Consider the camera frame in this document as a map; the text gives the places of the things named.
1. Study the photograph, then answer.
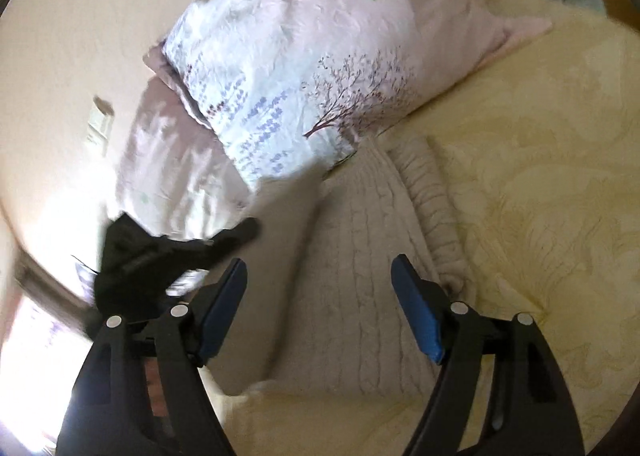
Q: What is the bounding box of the tree print pillow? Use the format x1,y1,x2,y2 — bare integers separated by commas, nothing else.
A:
142,0,554,188

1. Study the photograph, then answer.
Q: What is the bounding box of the white wall switch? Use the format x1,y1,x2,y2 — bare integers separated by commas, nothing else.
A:
85,95,115,148

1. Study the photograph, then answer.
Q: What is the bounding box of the yellow patterned bedspread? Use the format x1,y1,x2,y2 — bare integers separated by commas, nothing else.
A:
215,0,640,456

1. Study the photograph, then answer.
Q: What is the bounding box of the window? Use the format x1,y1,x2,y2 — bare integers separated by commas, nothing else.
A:
0,281,96,456

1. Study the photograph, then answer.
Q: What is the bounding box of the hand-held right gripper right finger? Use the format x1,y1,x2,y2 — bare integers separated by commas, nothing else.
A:
391,253,586,456

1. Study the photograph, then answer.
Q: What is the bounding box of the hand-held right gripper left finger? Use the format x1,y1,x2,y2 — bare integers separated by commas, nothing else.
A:
55,257,249,456

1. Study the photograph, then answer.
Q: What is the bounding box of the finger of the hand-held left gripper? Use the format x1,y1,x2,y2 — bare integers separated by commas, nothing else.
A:
199,217,262,270

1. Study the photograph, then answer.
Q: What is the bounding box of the beige cable-knit sweater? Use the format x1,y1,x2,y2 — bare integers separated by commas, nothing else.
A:
210,136,472,398

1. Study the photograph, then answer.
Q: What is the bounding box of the white floral pillow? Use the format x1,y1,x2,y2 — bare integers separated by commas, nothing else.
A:
115,81,257,243

